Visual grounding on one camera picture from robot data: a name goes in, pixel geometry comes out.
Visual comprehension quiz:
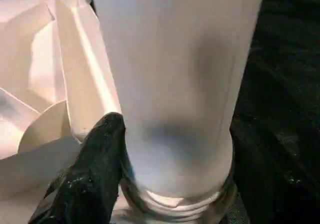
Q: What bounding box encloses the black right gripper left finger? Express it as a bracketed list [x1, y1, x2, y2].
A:
[28, 112, 127, 224]

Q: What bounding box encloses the white plastic table leg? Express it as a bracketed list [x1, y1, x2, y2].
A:
[91, 0, 266, 217]

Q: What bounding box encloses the white plastic table top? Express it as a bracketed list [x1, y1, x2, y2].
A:
[0, 0, 238, 224]

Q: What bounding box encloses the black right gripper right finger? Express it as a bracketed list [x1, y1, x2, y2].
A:
[224, 120, 320, 224]

